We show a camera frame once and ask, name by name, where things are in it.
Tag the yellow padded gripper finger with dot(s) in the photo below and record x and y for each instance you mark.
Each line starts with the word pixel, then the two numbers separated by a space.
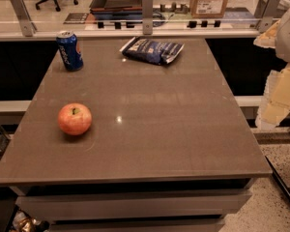
pixel 275 103

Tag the blue chip bag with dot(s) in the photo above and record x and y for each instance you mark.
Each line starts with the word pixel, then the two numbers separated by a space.
pixel 150 51

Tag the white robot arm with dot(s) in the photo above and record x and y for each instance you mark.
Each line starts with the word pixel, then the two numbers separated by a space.
pixel 278 38

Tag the red apple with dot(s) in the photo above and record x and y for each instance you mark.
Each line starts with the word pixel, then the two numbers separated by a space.
pixel 74 118

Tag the cardboard box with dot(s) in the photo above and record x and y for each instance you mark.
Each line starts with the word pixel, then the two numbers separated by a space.
pixel 207 8

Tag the blue pepsi can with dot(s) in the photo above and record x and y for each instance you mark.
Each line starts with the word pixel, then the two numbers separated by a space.
pixel 69 50

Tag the grey drawer cabinet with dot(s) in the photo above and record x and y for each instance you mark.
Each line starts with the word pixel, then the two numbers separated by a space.
pixel 188 210

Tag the crumpled wrappers on floor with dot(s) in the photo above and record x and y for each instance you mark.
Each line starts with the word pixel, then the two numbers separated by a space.
pixel 23 223

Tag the right metal rail bracket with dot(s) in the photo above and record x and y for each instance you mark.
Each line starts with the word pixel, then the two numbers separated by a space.
pixel 264 13

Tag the metal rail bracket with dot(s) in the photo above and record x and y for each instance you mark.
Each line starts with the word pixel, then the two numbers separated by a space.
pixel 147 17
pixel 26 24
pixel 264 13

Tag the middle metal rail bracket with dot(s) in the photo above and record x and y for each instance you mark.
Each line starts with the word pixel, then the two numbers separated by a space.
pixel 147 17

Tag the left metal rail bracket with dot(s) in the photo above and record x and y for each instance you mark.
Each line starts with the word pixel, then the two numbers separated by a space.
pixel 26 24

